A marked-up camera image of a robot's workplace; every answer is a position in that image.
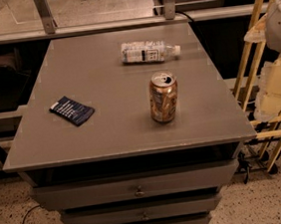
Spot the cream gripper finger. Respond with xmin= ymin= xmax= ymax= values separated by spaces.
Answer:
xmin=254 ymin=54 xmax=281 ymax=122
xmin=244 ymin=14 xmax=267 ymax=43

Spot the clear plastic water bottle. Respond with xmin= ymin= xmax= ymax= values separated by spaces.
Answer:
xmin=120 ymin=40 xmax=181 ymax=64

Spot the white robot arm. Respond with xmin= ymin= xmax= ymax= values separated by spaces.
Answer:
xmin=244 ymin=0 xmax=281 ymax=122

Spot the orange soda can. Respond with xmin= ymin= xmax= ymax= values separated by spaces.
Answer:
xmin=148 ymin=71 xmax=178 ymax=122

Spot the grey drawer cabinet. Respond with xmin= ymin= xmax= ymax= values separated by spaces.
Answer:
xmin=4 ymin=23 xmax=255 ymax=224

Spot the top drawer brass knob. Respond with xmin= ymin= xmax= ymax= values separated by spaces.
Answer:
xmin=135 ymin=186 xmax=145 ymax=197

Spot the drawer brass knob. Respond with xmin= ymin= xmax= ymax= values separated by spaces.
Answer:
xmin=135 ymin=186 xmax=145 ymax=197
xmin=141 ymin=213 xmax=149 ymax=221

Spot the middle drawer brass knob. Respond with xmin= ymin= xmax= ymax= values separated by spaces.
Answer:
xmin=141 ymin=213 xmax=149 ymax=221

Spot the dark blue snack packet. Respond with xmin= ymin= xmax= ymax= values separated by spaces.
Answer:
xmin=49 ymin=96 xmax=95 ymax=126

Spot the black cable behind table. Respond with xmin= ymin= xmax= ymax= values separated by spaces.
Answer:
xmin=175 ymin=7 xmax=214 ymax=61

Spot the metal railing frame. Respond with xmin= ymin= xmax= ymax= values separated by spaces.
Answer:
xmin=0 ymin=0 xmax=255 ymax=44

